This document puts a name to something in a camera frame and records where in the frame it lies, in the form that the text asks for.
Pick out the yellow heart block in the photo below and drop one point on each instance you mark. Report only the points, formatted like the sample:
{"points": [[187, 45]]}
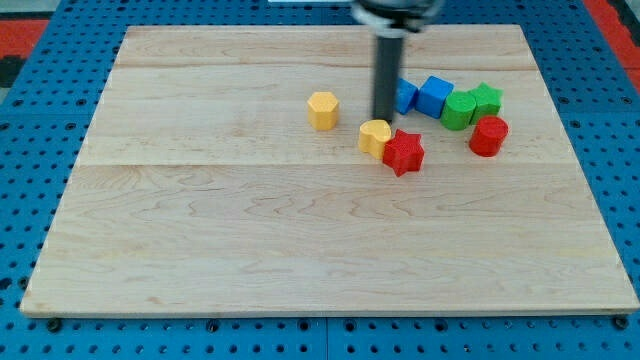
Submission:
{"points": [[373, 136]]}

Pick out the light wooden board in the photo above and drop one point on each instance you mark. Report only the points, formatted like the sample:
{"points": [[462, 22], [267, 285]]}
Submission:
{"points": [[201, 190]]}

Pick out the green cylinder block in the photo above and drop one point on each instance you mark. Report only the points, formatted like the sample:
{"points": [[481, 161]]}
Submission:
{"points": [[458, 110]]}

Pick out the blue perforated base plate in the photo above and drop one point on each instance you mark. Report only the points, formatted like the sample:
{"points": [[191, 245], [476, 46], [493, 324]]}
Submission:
{"points": [[588, 63]]}

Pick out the red star block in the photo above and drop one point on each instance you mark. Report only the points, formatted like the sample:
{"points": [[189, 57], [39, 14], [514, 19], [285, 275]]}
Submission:
{"points": [[404, 153]]}

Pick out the green star block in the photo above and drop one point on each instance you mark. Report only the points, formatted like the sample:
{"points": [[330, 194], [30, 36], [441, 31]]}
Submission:
{"points": [[488, 101]]}

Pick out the yellow hexagon block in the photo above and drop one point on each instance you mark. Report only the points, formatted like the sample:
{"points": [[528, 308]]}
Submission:
{"points": [[323, 110]]}

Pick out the red cylinder block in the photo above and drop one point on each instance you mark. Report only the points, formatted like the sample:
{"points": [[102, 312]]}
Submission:
{"points": [[488, 136]]}

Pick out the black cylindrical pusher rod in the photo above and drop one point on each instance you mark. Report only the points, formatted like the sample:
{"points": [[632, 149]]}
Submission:
{"points": [[387, 63]]}

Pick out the blue partly hidden block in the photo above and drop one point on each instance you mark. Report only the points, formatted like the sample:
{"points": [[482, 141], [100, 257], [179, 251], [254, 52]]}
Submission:
{"points": [[406, 96]]}

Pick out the blue cube block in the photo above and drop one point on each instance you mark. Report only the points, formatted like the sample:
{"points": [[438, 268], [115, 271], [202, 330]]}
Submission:
{"points": [[432, 95]]}

